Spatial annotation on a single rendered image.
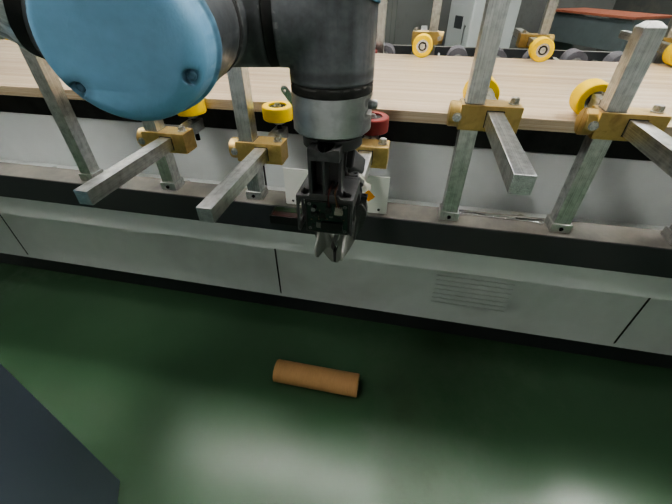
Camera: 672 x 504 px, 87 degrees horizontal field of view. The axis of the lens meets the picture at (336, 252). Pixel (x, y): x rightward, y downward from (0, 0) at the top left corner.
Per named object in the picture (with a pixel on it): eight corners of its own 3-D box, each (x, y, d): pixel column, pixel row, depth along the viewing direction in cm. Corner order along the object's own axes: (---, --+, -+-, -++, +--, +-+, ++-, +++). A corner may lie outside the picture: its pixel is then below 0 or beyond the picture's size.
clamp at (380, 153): (386, 169, 80) (388, 148, 77) (328, 164, 82) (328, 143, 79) (388, 159, 85) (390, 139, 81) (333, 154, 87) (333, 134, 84)
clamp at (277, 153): (281, 166, 85) (279, 146, 82) (229, 161, 87) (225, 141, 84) (289, 156, 89) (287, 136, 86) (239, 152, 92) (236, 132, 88)
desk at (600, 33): (565, 60, 599) (585, 7, 553) (644, 78, 498) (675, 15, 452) (532, 62, 581) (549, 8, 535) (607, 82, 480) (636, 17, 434)
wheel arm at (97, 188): (96, 209, 68) (86, 189, 65) (80, 207, 68) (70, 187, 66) (205, 131, 101) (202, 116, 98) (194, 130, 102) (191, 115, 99)
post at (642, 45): (554, 255, 86) (671, 22, 56) (539, 254, 86) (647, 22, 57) (551, 247, 89) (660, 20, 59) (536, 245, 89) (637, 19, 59)
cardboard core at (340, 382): (356, 389, 118) (271, 373, 122) (355, 402, 123) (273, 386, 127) (360, 369, 124) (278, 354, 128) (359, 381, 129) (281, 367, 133)
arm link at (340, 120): (303, 77, 43) (382, 82, 41) (305, 118, 46) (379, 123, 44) (280, 98, 36) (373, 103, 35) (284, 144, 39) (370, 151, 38)
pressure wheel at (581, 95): (614, 76, 77) (572, 95, 80) (620, 109, 80) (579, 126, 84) (604, 70, 81) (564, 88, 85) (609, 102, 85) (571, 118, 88)
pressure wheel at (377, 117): (383, 167, 86) (388, 120, 79) (351, 165, 88) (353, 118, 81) (386, 154, 93) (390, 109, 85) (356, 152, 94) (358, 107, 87)
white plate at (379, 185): (386, 215, 87) (389, 178, 81) (286, 204, 92) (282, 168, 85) (386, 213, 88) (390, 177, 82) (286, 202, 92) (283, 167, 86)
